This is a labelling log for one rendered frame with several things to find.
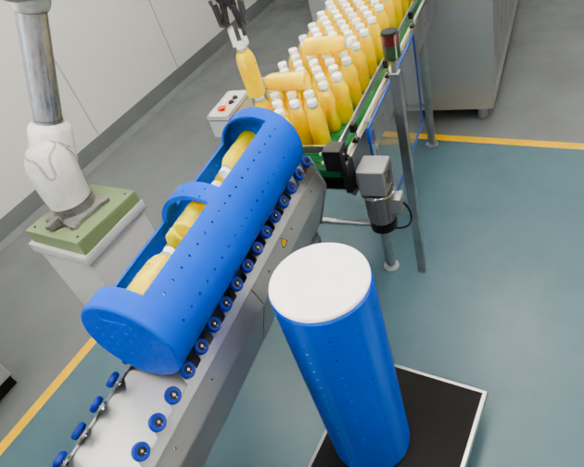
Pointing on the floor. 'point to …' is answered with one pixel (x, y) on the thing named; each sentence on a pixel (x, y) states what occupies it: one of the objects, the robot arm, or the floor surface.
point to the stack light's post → (408, 166)
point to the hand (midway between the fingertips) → (238, 36)
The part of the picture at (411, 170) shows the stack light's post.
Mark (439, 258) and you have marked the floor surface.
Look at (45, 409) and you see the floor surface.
